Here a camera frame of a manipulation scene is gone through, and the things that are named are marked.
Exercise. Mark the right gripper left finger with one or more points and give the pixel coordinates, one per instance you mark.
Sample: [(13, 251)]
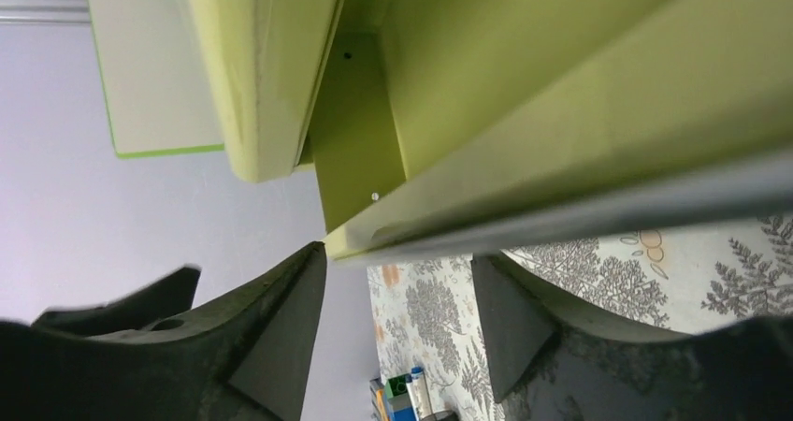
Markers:
[(155, 355)]

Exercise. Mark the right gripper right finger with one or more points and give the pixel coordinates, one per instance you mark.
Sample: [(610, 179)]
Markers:
[(554, 356)]

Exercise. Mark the white perforated board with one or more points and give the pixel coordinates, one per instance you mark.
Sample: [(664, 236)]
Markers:
[(157, 88)]

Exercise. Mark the yellow-green drawer cabinet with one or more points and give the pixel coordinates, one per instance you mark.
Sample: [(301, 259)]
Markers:
[(440, 127)]

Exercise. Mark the green clip file folder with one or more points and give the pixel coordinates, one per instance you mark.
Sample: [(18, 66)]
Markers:
[(144, 154)]

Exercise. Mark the floral table mat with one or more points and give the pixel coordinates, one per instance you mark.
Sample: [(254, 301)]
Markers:
[(690, 280)]

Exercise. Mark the white blue marker pen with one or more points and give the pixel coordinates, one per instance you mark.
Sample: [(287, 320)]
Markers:
[(422, 401)]

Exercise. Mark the blue block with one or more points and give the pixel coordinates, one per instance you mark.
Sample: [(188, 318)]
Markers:
[(400, 408)]

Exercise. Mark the green small block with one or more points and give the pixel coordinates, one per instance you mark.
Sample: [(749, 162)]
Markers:
[(396, 387)]

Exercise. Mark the aluminium rail frame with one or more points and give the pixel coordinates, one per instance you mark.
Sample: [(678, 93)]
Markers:
[(69, 12)]

